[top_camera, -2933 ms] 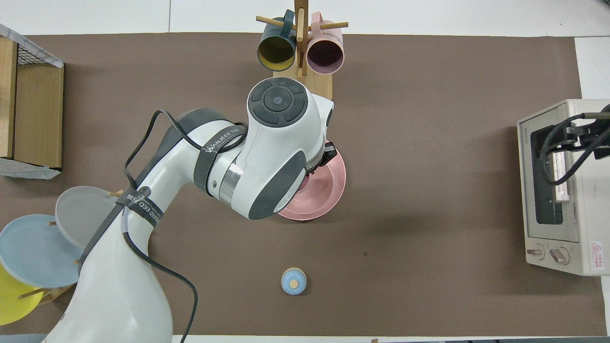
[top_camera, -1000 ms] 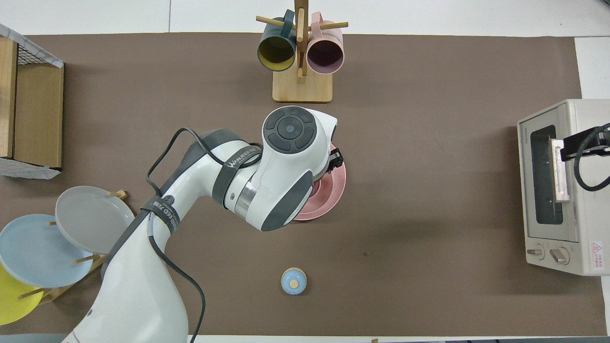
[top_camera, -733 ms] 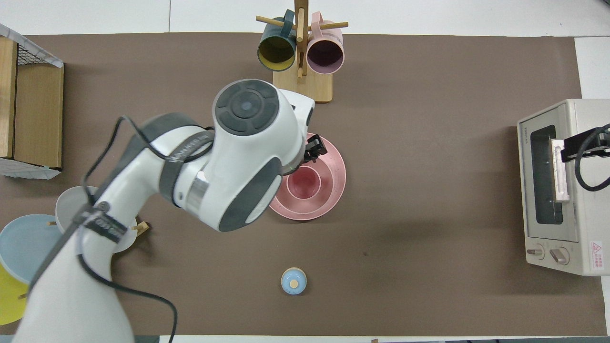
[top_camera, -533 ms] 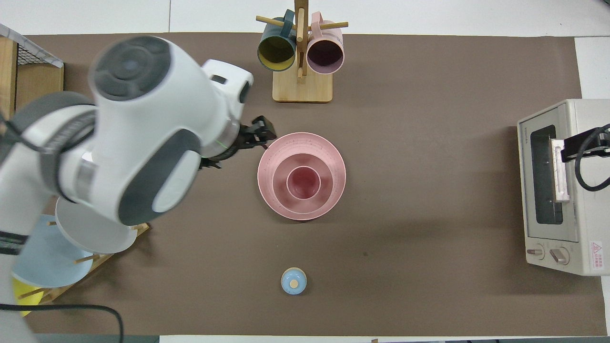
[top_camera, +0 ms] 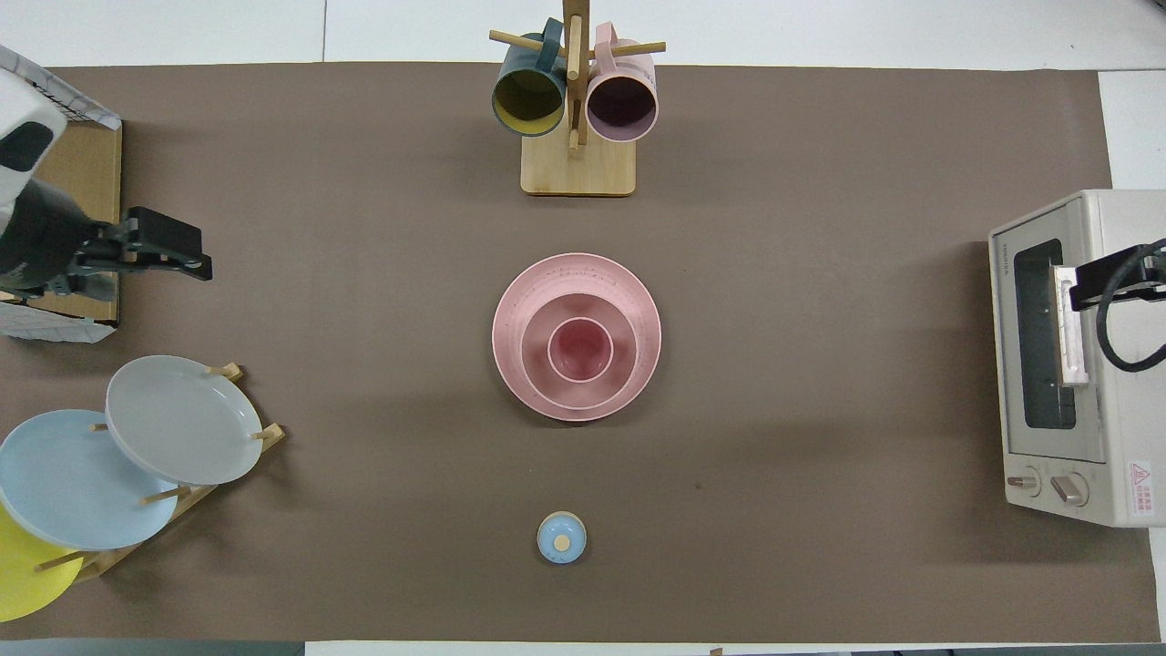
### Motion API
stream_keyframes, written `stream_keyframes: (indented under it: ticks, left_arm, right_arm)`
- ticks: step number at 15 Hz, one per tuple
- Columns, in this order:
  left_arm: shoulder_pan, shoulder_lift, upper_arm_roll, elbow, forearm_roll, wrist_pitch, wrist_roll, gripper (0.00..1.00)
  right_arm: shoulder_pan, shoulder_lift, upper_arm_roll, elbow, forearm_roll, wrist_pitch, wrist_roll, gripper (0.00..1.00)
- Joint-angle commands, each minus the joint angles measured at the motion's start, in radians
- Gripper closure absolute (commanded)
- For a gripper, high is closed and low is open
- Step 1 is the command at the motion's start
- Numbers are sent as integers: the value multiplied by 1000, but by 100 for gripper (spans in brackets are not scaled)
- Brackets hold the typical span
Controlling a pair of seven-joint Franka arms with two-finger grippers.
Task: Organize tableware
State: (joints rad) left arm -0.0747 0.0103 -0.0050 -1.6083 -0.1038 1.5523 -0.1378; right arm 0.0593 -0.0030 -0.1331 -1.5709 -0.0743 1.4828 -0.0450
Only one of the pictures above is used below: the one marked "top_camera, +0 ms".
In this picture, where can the left arm dark gripper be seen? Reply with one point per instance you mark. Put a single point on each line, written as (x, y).
(41, 241)

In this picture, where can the right arm dark gripper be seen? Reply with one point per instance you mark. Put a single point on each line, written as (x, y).
(1155, 278)

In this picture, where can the pink bowl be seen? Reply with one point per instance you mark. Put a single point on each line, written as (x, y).
(537, 364)

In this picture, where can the pink plastic cup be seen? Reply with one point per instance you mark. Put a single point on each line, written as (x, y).
(580, 349)

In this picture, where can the beige toaster oven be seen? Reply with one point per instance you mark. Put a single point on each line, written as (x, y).
(1116, 410)

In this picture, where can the grey plate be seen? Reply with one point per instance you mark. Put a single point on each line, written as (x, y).
(182, 419)

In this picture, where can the brown table mat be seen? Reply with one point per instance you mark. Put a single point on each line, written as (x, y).
(401, 228)

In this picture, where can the light blue plate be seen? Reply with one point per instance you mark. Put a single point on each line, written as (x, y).
(64, 478)

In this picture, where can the wooden plate rack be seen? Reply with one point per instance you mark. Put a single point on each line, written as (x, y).
(205, 497)

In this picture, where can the pink speckled plate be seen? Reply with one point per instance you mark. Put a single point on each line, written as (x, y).
(510, 301)

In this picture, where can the yellow plate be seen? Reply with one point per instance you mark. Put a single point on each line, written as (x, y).
(23, 583)

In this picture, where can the dark green mug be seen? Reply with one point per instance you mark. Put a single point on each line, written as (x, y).
(528, 96)

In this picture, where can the wooden mug tree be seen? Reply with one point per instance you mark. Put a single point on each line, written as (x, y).
(578, 169)

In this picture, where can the pink mug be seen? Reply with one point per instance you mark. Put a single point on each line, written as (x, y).
(622, 105)

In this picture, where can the small blue lidded jar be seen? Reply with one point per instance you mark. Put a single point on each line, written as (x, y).
(561, 538)

